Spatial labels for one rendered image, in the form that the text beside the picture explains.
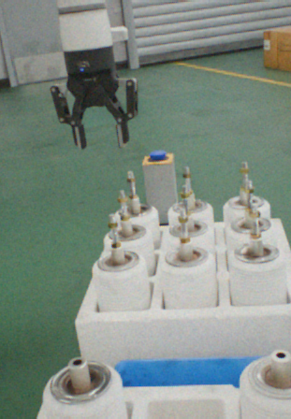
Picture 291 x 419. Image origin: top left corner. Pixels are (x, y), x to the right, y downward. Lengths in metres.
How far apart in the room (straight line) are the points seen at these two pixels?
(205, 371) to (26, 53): 5.20
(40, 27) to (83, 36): 5.09
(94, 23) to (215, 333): 0.52
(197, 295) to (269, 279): 0.12
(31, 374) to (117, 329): 0.28
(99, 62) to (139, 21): 5.24
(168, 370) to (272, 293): 0.21
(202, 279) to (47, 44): 5.14
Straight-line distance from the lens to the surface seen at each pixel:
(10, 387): 1.13
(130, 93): 0.83
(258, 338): 0.92
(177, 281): 0.90
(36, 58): 5.91
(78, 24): 0.81
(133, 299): 0.93
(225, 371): 0.92
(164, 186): 1.28
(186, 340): 0.93
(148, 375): 0.93
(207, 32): 6.31
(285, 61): 4.68
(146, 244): 1.03
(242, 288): 0.92
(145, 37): 6.08
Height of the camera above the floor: 0.67
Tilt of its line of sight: 22 degrees down
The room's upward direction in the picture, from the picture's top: 7 degrees counter-clockwise
